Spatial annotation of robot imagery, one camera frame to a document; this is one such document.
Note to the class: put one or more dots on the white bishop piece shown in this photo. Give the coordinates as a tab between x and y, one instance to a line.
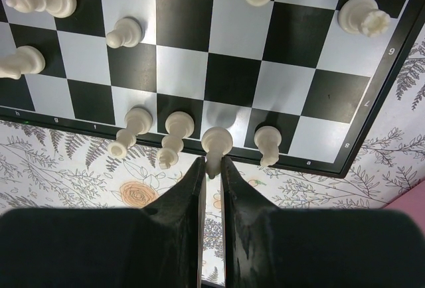
216	142

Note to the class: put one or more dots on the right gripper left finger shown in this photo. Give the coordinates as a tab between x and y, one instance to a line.
159	245

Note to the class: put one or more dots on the white rook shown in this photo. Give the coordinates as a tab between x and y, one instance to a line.
363	17

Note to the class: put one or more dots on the black and grey chessboard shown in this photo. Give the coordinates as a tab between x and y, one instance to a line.
286	64

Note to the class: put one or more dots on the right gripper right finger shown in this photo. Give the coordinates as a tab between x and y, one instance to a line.
269	246

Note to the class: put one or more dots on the floral tablecloth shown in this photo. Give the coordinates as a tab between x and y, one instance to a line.
50	168

